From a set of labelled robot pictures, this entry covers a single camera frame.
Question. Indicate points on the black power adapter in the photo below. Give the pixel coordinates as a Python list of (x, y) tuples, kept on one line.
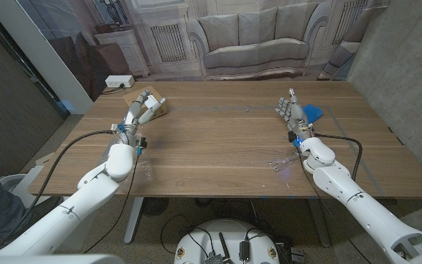
[(244, 250)]

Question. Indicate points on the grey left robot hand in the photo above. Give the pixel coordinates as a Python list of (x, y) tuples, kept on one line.
[(132, 115)]

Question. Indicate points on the white floor stand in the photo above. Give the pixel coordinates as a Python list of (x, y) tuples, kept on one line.
[(9, 181)]

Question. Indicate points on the black round floor device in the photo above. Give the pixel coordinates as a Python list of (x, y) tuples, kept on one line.
[(155, 206)]

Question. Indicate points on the clear eyeglasses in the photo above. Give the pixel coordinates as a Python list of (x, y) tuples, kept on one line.
[(279, 166)]

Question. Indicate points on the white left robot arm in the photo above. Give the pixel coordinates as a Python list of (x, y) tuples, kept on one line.
[(86, 194)]

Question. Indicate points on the black antenna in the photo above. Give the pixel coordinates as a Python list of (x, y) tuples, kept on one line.
[(225, 247)]

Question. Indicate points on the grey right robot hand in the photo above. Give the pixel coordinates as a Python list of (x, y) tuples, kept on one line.
[(296, 115)]

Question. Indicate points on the cardboard scrap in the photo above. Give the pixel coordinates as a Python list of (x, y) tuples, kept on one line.
[(39, 161)]

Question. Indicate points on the clear plastic clamshell container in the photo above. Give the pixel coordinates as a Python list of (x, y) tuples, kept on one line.
[(145, 170)]

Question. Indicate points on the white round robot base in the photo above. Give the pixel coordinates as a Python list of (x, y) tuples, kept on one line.
[(229, 234)]

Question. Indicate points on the white table leg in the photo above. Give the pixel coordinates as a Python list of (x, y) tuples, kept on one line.
[(134, 220), (319, 223)]

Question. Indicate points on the blue sponge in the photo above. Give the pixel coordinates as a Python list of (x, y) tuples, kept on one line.
[(314, 113)]

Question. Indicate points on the white robot chest cover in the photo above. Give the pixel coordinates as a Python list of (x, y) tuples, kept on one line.
[(50, 259)]

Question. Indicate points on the white power strip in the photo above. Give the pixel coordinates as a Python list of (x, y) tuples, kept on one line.
[(119, 81)]

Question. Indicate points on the brown cardboard box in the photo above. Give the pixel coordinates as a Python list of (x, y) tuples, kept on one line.
[(132, 97)]

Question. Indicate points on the printed living room backdrop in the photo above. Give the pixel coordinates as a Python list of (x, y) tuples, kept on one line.
[(255, 36)]

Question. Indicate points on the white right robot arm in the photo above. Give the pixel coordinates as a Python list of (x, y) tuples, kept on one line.
[(365, 212)]

